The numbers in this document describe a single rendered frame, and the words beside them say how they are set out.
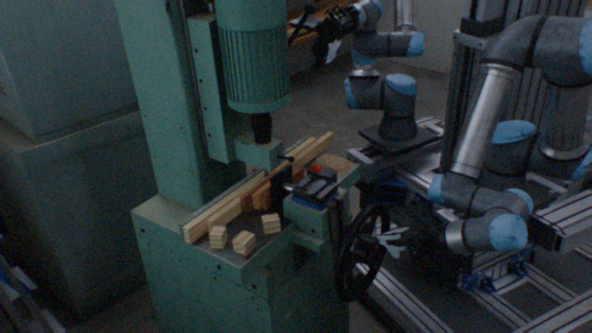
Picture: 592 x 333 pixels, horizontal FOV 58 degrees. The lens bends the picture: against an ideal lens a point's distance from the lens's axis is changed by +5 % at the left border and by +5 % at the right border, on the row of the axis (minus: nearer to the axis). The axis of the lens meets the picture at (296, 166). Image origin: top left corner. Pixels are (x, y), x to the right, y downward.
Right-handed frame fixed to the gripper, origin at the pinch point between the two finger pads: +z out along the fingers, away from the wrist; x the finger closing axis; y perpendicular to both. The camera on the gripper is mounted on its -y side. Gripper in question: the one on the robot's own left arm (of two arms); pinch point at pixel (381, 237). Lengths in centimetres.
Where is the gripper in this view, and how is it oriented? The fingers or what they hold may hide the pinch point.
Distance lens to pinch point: 138.0
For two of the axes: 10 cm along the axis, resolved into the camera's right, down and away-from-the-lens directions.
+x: 6.1, -4.1, 6.8
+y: 4.3, 8.9, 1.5
